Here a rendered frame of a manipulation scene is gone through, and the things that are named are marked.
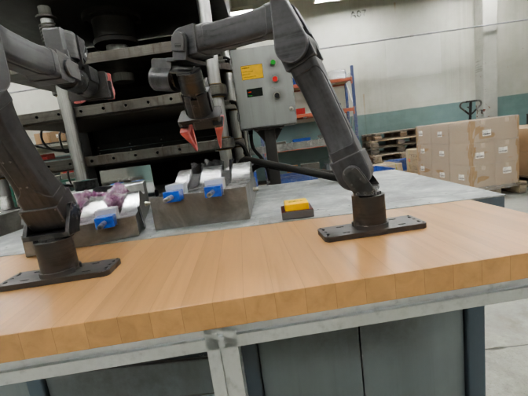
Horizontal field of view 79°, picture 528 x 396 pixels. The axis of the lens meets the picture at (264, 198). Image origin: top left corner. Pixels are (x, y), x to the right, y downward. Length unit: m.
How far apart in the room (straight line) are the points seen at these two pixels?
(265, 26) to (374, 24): 7.62
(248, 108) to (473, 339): 1.32
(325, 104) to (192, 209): 0.45
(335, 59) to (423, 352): 7.21
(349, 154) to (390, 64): 7.61
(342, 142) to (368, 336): 0.60
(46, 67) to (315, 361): 0.96
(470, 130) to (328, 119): 3.86
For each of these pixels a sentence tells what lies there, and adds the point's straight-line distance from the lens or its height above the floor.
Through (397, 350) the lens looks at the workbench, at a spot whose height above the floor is 0.37.
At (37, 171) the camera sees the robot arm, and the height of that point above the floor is 1.00.
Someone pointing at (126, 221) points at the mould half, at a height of 0.84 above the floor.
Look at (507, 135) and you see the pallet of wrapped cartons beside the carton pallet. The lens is 4.72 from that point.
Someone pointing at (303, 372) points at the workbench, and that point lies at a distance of 1.07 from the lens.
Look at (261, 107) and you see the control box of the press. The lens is 1.72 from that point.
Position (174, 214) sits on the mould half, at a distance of 0.90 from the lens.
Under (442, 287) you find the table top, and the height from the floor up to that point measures 0.77.
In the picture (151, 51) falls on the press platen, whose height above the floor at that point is 1.50.
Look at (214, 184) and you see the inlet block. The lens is 0.87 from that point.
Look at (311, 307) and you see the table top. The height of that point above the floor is 0.77.
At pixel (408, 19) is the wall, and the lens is 8.55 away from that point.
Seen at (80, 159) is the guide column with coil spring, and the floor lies 1.03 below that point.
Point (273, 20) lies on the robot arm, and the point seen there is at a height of 1.21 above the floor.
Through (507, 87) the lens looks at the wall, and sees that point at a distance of 9.32.
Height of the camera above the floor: 1.00
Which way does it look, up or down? 10 degrees down
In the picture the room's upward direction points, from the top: 8 degrees counter-clockwise
